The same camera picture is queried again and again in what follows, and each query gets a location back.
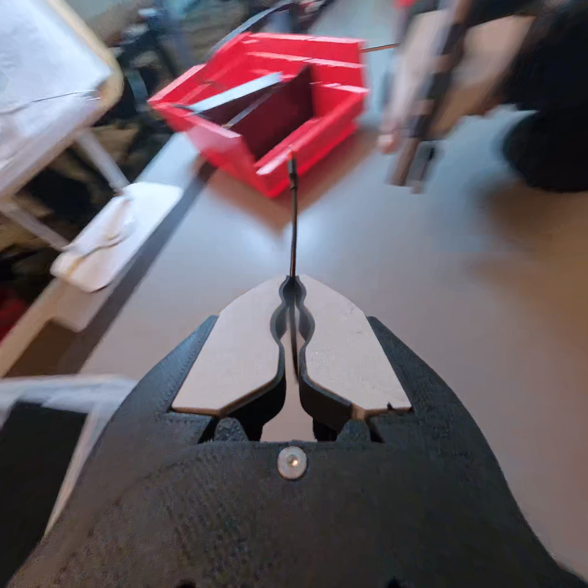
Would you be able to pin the red plastic bin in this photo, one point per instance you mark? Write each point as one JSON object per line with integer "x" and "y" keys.
{"x": 220, "y": 138}

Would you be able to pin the red plastic object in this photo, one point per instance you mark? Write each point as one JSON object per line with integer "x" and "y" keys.
{"x": 11, "y": 307}

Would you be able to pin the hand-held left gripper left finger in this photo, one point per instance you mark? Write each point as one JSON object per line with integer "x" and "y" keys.
{"x": 234, "y": 363}

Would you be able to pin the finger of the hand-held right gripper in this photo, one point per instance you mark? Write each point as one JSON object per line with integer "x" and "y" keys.
{"x": 413, "y": 69}
{"x": 487, "y": 59}

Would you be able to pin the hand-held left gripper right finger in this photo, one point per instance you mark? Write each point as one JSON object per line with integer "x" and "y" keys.
{"x": 353, "y": 363}

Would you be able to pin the clear plastic box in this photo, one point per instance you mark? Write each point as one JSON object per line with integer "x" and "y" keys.
{"x": 69, "y": 390}

